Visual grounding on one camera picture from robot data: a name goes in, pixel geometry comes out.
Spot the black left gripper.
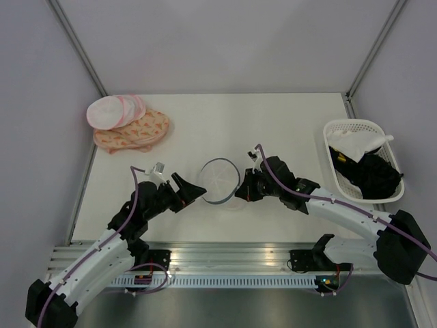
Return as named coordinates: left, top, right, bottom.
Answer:
left=145, top=173, right=206, bottom=221

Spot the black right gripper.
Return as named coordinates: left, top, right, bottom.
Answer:
left=235, top=167, right=282, bottom=202

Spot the white mesh laundry bag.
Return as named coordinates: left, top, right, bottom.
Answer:
left=198, top=157, right=244, bottom=211

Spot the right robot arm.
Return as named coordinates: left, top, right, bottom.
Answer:
left=235, top=152, right=436, bottom=285

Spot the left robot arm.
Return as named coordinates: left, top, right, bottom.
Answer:
left=25, top=173, right=206, bottom=327

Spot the orange floral laundry bag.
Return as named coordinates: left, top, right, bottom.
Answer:
left=93, top=109, right=171, bottom=154

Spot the pink-rimmed white mesh bag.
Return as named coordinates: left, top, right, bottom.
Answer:
left=86, top=94, right=146, bottom=131

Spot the white plastic basket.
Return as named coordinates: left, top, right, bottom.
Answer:
left=323, top=119, right=405, bottom=204

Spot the white cloth in basket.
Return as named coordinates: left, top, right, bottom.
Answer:
left=327, top=131, right=394, bottom=163

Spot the black garment in basket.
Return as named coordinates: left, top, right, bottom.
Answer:
left=329, top=147, right=404, bottom=200

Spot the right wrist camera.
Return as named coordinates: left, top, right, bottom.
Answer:
left=248, top=148, right=263, bottom=171

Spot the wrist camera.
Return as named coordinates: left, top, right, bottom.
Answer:
left=148, top=162, right=165, bottom=179
left=248, top=148, right=263, bottom=171

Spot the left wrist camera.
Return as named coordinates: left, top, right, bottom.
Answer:
left=148, top=162, right=165, bottom=179

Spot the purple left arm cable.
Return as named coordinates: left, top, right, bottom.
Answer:
left=35, top=165, right=171, bottom=328

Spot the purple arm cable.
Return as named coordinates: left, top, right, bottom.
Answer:
left=255, top=143, right=437, bottom=279
left=35, top=165, right=171, bottom=328

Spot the aluminium rail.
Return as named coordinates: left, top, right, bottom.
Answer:
left=47, top=241, right=386, bottom=273

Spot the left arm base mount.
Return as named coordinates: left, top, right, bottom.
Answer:
left=135, top=249, right=171, bottom=272

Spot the white slotted cable duct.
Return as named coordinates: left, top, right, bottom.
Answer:
left=109, top=274, right=318, bottom=289

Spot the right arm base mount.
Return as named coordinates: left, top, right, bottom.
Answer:
left=289, top=249, right=324, bottom=273

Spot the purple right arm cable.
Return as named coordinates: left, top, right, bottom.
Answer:
left=255, top=143, right=437, bottom=279

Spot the left aluminium frame post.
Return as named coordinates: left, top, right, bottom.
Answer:
left=46, top=0, right=108, bottom=97

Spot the aluminium frame post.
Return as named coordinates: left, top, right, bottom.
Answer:
left=344, top=0, right=409, bottom=102
left=46, top=0, right=108, bottom=97

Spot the right aluminium frame post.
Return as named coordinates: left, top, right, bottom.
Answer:
left=344, top=0, right=409, bottom=102

